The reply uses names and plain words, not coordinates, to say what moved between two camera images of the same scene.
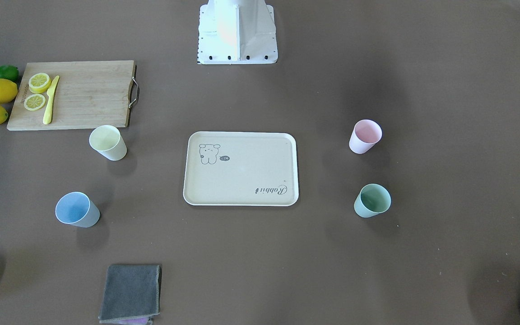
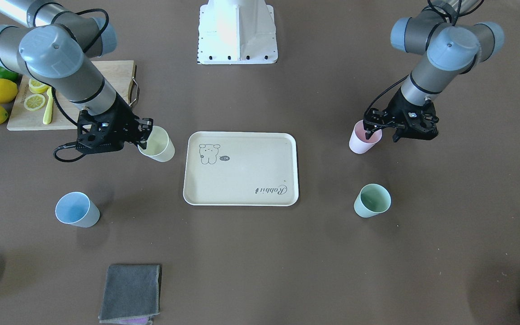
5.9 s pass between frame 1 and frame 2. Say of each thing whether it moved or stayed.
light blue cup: stayed
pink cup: stayed
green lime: stayed
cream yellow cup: moved
